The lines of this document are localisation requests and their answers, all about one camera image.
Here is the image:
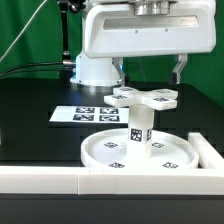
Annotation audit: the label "white cross table base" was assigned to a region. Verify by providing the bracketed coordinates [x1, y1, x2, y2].
[104, 87, 178, 111]

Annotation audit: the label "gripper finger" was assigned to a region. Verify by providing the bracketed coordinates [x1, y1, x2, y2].
[112, 58, 125, 86]
[169, 54, 188, 84]

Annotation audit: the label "black cables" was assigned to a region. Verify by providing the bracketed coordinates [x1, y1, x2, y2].
[0, 61, 66, 80]

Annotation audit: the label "white round table top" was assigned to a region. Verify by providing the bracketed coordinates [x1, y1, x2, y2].
[81, 128, 199, 170]

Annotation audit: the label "grey diagonal cable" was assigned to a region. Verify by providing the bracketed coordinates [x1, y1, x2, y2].
[0, 0, 48, 63]

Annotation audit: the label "black camera stand pole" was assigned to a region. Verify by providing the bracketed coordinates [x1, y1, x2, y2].
[56, 0, 86, 82]

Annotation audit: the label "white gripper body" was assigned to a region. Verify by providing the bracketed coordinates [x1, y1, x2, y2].
[83, 0, 216, 58]

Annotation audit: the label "white obstacle fence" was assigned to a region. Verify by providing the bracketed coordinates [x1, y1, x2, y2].
[0, 133, 224, 195]

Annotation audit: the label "white marker sheet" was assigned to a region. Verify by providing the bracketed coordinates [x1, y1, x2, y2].
[49, 106, 129, 124]

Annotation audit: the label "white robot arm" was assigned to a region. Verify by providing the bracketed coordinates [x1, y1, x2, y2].
[71, 0, 216, 87]

